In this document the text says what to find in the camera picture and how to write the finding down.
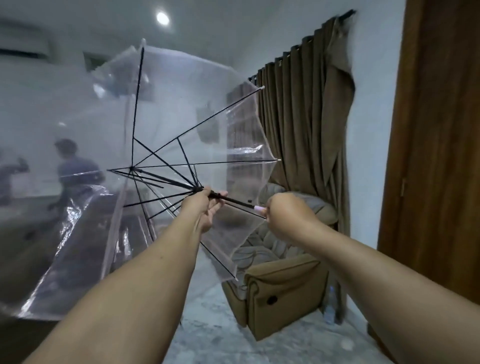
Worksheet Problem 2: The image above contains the person's left hand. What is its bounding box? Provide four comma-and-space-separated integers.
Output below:
181, 187, 229, 234

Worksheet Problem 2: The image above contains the person's right hand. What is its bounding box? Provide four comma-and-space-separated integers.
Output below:
265, 193, 320, 245

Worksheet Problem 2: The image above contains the transparent umbrella with black ribs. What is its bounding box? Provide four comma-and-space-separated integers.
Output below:
0, 38, 282, 322

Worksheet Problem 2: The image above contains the person's right forearm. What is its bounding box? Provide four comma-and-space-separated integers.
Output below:
299, 220, 480, 364

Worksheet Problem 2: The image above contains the person's left forearm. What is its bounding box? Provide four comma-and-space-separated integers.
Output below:
22, 212, 203, 364

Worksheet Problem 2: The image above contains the brown recliner armchair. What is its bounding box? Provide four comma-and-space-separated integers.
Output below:
221, 183, 339, 342

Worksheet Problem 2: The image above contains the brown curtain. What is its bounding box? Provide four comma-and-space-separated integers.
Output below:
226, 15, 356, 238

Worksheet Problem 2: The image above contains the clear plastic water bottle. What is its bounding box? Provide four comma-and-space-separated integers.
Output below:
323, 285, 339, 325

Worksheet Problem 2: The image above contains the brown wooden door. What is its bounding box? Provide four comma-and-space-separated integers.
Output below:
376, 0, 480, 306

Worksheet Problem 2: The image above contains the white air conditioner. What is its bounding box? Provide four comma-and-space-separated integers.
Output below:
0, 19, 54, 61

